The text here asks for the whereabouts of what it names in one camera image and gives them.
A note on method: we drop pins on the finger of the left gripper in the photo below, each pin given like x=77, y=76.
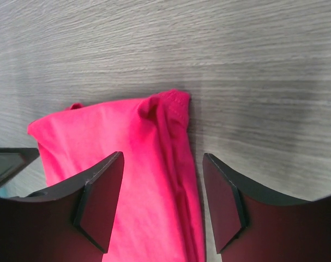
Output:
x=14, y=160

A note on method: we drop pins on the pink t shirt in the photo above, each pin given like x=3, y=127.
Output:
x=158, y=215

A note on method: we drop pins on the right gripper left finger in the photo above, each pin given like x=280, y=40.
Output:
x=69, y=221

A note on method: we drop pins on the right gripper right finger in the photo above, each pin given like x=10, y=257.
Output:
x=252, y=222

